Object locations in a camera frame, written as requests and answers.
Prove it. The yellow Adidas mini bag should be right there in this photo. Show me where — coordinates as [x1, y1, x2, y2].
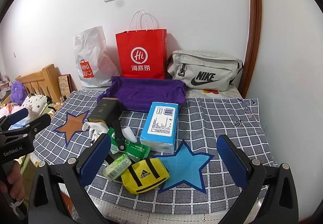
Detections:
[121, 158, 170, 195]

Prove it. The black watch strap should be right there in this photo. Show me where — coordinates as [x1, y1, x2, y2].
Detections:
[111, 118, 126, 151]

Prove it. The white Miniso plastic bag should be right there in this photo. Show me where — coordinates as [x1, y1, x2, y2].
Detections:
[73, 26, 120, 88]

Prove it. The purple towel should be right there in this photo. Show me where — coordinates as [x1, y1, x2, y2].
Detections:
[97, 76, 188, 112]

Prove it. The brown patterned book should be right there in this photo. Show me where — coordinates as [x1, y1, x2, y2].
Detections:
[58, 74, 72, 98]

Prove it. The wooden door frame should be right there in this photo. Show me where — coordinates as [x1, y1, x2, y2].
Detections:
[238, 0, 262, 98]

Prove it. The dark green tea tin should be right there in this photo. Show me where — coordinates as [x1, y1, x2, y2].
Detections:
[88, 97, 122, 127]

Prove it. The grey Nike waist bag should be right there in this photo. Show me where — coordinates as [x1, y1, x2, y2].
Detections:
[166, 50, 243, 91]

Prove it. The purple plush toy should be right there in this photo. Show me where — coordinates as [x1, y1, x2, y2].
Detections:
[10, 81, 27, 105]

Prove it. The blue tissue box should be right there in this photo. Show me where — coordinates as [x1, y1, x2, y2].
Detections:
[140, 102, 179, 154]

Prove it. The wooden bed headboard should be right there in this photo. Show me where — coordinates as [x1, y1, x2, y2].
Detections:
[16, 64, 61, 102]

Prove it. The red Haidilao paper bag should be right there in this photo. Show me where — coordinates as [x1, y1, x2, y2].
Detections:
[115, 27, 167, 79]

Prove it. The green wet wipes packet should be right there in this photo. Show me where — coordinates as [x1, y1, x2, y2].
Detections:
[107, 128, 151, 162]

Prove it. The light green tissue pack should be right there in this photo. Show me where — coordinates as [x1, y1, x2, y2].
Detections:
[104, 154, 131, 181]

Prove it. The person's left hand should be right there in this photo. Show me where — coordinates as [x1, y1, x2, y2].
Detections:
[7, 161, 25, 202]

